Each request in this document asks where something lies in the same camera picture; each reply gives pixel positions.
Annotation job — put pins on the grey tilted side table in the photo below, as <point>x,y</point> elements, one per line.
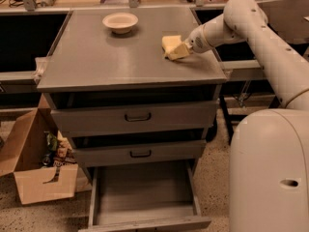
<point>288,18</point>

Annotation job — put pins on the snack packets in box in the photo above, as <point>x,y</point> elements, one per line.
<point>59,151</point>

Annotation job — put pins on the grey drawer cabinet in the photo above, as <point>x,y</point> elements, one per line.
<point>93,67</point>

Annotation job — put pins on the bottom grey drawer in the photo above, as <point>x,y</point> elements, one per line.
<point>145,197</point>

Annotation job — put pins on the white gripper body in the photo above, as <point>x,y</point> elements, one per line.
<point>196,42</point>

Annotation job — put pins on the yellow sponge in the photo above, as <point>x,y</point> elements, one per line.
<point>169,43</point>

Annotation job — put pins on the black table stand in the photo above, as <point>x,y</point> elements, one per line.
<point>231,118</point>

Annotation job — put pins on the cardboard box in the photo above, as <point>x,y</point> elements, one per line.
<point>22,155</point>

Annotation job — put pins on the grey drawer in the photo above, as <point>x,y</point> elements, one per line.
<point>123,119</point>
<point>145,197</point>
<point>103,150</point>

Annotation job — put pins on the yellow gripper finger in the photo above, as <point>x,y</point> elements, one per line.
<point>178,51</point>

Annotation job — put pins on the top grey drawer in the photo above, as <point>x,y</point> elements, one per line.
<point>123,119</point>

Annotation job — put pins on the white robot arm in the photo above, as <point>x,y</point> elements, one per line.
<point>269,158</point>

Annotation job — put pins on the white bowl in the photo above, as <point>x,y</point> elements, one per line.
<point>120,23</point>

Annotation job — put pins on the middle grey drawer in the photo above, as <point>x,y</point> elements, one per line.
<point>103,150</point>

